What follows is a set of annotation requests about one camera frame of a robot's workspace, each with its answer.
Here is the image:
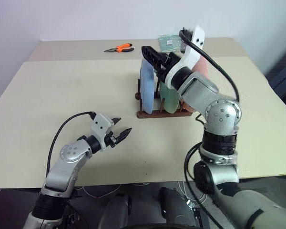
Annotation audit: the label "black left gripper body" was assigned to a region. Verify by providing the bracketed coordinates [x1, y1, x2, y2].
[103, 130, 118, 148]

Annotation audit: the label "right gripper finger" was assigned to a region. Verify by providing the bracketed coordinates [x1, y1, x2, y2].
[154, 67, 168, 83]
[141, 45, 167, 70]

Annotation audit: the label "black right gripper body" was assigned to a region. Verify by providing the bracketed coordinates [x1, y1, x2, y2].
[160, 52, 182, 73]

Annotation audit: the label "wooden dish rack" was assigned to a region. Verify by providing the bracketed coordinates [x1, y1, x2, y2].
[134, 77, 193, 119]

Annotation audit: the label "green printed packet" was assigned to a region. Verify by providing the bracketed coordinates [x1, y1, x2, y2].
[158, 33, 185, 52]

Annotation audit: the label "blue plate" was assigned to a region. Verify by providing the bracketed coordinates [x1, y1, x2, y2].
[139, 58, 156, 115]

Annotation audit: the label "green plate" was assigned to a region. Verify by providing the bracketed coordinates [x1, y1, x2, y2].
[159, 81, 182, 114]

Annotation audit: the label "pink plate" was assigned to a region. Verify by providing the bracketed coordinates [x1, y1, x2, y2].
[182, 53, 211, 113]

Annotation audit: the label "beige table cover sheet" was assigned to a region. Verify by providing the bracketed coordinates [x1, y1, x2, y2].
[0, 56, 286, 190]

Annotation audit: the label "dark rounded shape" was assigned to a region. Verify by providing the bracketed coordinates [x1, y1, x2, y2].
[98, 191, 133, 229]
[158, 186, 199, 229]

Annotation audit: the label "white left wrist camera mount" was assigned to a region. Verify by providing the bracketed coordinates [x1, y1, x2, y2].
[90, 113, 115, 151]

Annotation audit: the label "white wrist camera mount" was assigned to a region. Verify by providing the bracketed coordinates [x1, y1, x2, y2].
[165, 24, 206, 90]
[90, 113, 115, 151]

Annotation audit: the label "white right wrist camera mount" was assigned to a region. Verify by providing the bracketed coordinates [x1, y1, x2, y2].
[165, 24, 206, 90]

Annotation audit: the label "orange handled pliers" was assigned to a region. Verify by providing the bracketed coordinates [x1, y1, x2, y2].
[103, 42, 135, 53]

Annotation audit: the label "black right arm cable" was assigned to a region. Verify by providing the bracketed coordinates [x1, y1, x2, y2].
[178, 28, 241, 215]

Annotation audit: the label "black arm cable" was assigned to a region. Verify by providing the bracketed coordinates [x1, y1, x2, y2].
[178, 28, 241, 215]
[45, 111, 96, 178]

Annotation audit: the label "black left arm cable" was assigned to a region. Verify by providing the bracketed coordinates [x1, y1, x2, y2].
[45, 111, 96, 178]

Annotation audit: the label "thin white wires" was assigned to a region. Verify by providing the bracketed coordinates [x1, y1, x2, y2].
[82, 182, 151, 199]

